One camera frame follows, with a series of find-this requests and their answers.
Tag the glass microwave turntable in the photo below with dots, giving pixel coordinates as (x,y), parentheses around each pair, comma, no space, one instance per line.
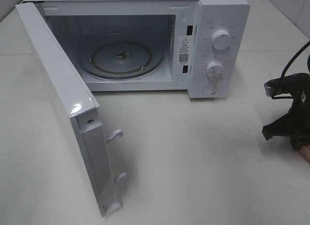
(120,56)

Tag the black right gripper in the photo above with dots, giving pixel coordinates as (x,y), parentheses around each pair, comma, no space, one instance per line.
(298,116)

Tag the upper white power knob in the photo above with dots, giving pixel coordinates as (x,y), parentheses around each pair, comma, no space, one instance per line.
(221,39)

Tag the round white door button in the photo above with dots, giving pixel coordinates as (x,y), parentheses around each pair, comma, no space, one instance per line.
(209,89)

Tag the white warning label sticker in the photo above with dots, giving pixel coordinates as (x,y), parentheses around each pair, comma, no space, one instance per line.
(185,44)

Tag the white microwave door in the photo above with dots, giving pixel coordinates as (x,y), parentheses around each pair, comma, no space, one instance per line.
(80,105)

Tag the white microwave oven body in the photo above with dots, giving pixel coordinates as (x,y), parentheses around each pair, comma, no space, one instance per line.
(72,21)

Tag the lower white timer knob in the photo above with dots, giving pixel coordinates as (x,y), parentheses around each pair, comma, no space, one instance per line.
(214,68)

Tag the pink round plate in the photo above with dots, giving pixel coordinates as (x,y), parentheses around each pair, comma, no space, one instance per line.
(305,152)

